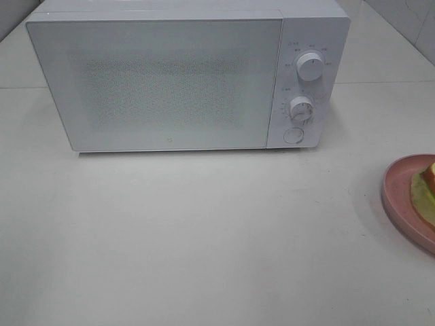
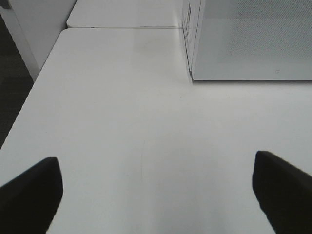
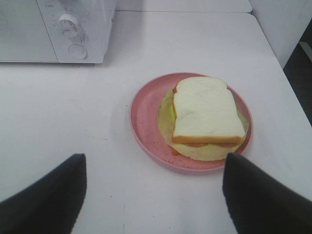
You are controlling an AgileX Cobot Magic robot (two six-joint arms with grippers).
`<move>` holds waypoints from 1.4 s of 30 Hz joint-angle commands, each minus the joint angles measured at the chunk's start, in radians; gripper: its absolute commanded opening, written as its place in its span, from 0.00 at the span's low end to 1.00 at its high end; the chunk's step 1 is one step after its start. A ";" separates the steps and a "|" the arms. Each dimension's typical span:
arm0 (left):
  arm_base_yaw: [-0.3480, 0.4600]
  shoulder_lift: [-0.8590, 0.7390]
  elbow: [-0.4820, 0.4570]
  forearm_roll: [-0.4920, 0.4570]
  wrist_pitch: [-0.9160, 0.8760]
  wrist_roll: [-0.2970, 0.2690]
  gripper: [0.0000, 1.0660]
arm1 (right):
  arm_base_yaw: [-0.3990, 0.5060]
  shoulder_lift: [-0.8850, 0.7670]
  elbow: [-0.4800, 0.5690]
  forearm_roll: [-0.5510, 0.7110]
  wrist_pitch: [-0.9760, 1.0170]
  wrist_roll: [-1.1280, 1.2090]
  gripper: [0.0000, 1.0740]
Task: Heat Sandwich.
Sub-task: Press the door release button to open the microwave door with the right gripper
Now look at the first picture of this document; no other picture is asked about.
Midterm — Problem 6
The round white door-release button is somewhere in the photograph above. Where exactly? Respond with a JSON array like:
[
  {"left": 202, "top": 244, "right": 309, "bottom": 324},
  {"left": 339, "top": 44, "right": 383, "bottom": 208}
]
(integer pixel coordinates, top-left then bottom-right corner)
[{"left": 283, "top": 128, "right": 304, "bottom": 144}]

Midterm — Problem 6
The white microwave door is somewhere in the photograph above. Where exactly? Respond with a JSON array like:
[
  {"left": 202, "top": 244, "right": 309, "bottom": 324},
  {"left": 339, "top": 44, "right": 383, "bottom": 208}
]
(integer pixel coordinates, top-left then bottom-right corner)
[{"left": 26, "top": 18, "right": 283, "bottom": 152}]

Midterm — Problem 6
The pink round plate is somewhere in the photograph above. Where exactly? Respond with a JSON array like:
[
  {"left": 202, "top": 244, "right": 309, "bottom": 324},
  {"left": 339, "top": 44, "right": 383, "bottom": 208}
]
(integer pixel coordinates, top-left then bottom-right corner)
[{"left": 381, "top": 153, "right": 434, "bottom": 254}]

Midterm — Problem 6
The toast sandwich with lettuce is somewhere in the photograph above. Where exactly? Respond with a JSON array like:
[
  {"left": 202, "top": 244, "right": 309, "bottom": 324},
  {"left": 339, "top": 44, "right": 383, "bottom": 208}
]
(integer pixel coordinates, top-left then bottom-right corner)
[{"left": 411, "top": 163, "right": 435, "bottom": 229}]

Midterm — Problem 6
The lower white timer knob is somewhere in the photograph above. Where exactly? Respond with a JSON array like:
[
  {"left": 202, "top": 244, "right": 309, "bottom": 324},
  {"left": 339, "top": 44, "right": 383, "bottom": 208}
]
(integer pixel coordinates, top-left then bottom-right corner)
[{"left": 288, "top": 96, "right": 314, "bottom": 122}]

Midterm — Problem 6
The white microwave oven body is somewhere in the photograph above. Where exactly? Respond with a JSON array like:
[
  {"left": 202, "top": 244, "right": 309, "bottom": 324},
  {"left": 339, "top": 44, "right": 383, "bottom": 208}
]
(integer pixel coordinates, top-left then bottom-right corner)
[{"left": 26, "top": 1, "right": 351, "bottom": 149}]

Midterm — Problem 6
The upper white power knob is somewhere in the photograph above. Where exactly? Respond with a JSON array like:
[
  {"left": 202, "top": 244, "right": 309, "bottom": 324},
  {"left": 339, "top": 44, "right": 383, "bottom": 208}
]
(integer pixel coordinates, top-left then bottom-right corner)
[{"left": 296, "top": 51, "right": 325, "bottom": 82}]

